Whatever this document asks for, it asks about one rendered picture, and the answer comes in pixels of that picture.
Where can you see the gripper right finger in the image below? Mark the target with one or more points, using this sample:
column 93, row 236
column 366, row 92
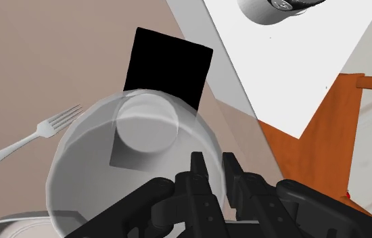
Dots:
column 271, row 204

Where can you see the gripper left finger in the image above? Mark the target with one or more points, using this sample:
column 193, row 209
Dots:
column 192, row 197

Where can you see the clear glass bowl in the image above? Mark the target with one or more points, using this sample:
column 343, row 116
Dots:
column 83, row 164

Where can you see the orange wooden chair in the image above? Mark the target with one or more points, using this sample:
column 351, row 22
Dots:
column 318, row 158

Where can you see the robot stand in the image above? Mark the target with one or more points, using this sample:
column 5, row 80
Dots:
column 288, row 72

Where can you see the black rectangular slab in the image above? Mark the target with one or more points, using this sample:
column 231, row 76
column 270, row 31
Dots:
column 169, row 66

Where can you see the white octagonal plate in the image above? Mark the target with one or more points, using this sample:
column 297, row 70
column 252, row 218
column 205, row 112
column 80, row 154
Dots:
column 14, row 227

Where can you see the silver fork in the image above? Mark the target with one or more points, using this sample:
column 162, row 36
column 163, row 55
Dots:
column 14, row 145

